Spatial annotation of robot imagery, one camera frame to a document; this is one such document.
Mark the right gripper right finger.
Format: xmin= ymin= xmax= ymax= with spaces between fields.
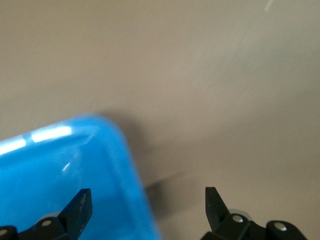
xmin=201 ymin=186 xmax=308 ymax=240

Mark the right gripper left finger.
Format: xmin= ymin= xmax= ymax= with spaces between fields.
xmin=0 ymin=188 xmax=93 ymax=240

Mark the blue plastic tray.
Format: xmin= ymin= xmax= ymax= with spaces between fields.
xmin=0 ymin=113 xmax=165 ymax=240

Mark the brown table cover sheet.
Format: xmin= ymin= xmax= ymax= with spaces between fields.
xmin=0 ymin=0 xmax=320 ymax=240

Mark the right wrist black grey bracket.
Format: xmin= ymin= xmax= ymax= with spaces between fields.
xmin=228 ymin=208 xmax=251 ymax=219

